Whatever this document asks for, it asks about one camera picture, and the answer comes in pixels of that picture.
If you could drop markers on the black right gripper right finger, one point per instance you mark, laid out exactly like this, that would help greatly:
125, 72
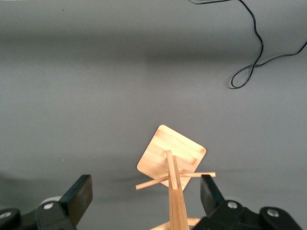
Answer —
216, 210

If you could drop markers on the wooden cup rack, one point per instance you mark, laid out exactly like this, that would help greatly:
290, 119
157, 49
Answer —
168, 146

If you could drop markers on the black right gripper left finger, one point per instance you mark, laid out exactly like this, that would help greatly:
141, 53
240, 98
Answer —
72, 198

